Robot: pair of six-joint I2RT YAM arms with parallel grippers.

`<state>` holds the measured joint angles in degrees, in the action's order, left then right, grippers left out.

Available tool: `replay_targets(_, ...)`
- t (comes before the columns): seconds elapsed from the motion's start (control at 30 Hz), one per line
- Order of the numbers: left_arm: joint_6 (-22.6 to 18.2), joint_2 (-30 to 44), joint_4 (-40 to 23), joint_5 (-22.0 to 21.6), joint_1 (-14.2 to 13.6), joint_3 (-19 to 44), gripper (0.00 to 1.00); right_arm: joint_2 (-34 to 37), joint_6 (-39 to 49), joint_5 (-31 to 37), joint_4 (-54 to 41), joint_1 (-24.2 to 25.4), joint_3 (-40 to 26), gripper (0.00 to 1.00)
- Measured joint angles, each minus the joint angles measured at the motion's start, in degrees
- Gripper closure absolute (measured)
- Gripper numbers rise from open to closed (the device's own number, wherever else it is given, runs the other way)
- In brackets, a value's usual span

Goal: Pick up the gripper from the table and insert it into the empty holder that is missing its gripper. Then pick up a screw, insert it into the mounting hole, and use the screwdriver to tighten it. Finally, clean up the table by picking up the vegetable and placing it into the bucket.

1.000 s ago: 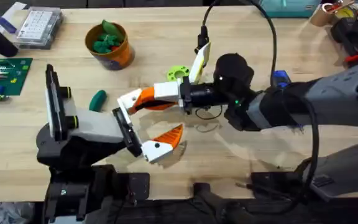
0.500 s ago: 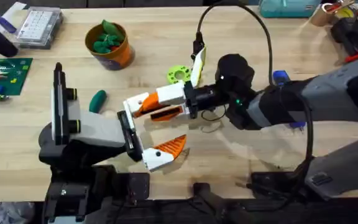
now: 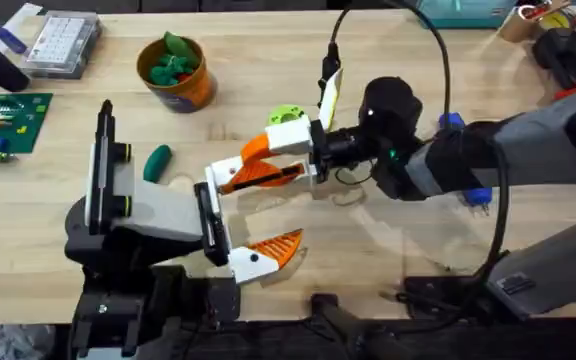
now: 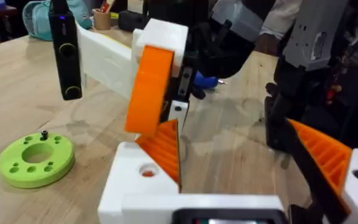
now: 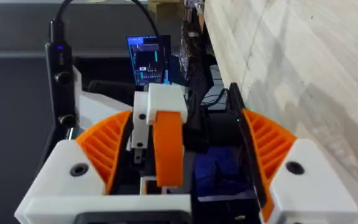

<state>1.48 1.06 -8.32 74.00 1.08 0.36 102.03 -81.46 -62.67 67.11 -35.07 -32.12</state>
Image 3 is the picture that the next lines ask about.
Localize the orange ribbed wedge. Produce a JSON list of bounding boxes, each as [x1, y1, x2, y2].
[[217, 158, 305, 196]]

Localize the green toy vegetable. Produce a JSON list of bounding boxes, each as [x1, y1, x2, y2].
[[142, 144, 173, 184]]

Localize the green disc with holes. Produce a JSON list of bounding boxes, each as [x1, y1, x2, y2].
[[266, 103, 306, 127]]

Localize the left wrist upright plate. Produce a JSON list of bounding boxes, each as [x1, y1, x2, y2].
[[84, 98, 133, 237]]

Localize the orange tub with toys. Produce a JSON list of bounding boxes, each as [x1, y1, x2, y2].
[[136, 30, 218, 114]]

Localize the green board with blocks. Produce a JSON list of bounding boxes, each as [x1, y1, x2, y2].
[[0, 92, 54, 164]]

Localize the clear plastic parts box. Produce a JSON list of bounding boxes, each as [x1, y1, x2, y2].
[[20, 9, 103, 81]]

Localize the white plastic bag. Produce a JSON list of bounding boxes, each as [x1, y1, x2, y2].
[[0, 323, 57, 360]]

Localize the white paper sheet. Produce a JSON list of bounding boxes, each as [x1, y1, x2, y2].
[[0, 2, 45, 51]]

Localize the blue pen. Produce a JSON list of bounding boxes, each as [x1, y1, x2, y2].
[[0, 6, 30, 55]]

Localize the black cable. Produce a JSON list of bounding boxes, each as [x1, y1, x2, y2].
[[328, 0, 512, 281]]

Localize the red-handled scissors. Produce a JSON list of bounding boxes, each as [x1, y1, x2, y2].
[[520, 0, 555, 21]]

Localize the black rail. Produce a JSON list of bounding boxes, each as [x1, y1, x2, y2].
[[57, 292, 576, 360]]

